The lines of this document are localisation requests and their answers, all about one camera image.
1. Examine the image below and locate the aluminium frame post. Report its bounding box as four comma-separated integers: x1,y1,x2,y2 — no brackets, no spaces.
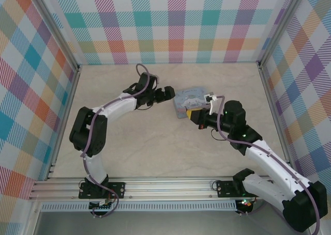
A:
257,0,307,68
30,0,83,70

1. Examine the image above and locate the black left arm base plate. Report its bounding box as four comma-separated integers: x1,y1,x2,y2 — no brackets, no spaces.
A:
78,181,127,200

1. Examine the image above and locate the long aluminium mounting rail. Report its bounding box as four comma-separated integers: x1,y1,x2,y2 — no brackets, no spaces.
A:
28,176,275,201

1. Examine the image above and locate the blue cartoon tin box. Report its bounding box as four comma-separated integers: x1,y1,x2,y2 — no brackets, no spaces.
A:
171,87,210,120

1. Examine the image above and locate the small circuit board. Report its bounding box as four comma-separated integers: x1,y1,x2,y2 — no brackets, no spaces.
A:
89,200,114,211
239,198,255,209

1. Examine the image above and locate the white slotted cable duct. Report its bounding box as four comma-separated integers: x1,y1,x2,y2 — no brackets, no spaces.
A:
40,200,238,212

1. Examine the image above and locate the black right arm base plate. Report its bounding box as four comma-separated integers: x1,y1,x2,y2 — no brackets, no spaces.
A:
216,180,265,198

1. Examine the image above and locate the aluminium side rail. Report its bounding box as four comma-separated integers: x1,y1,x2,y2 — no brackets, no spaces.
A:
258,61,298,171
46,64,83,181

